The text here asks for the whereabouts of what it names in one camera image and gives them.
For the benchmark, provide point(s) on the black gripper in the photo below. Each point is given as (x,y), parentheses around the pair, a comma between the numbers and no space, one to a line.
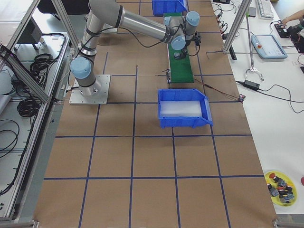
(183,52)

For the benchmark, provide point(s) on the yellow push button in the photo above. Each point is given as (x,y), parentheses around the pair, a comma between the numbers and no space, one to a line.
(177,56)

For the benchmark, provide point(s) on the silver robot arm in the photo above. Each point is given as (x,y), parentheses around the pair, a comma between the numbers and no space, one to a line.
(105,15)

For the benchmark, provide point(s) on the yellow plate with buttons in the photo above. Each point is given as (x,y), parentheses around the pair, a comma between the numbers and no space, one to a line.
(281,188)

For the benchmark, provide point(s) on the person hand at desk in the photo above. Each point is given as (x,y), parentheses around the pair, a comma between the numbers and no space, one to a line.
(285,20)

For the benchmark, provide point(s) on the green conveyor belt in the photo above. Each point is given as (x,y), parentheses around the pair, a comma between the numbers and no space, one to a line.
(181,66)

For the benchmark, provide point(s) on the blue bin left side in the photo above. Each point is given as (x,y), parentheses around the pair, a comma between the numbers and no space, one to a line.
(159,7)

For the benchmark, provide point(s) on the blue bin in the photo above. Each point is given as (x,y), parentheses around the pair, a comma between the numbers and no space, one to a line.
(159,7)
(185,95)

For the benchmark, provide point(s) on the white foam pad right bin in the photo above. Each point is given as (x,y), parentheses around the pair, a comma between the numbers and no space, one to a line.
(180,108)

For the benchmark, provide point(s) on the blue bin right side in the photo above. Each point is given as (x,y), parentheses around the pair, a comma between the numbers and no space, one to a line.
(185,95)

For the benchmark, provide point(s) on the black power adapter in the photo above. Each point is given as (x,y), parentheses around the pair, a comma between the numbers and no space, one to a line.
(251,85)

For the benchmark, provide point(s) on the teach pendant tablet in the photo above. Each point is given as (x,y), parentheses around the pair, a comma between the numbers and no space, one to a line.
(268,47)

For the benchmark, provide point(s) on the white keyboard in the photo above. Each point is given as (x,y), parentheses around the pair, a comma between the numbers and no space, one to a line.
(264,9)

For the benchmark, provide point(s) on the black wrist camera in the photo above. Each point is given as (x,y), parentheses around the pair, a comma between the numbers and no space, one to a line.
(197,38)

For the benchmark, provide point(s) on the aluminium frame post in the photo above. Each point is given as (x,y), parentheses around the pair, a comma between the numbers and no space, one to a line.
(236,24)

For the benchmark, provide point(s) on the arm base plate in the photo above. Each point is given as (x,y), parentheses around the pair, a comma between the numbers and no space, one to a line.
(93,95)

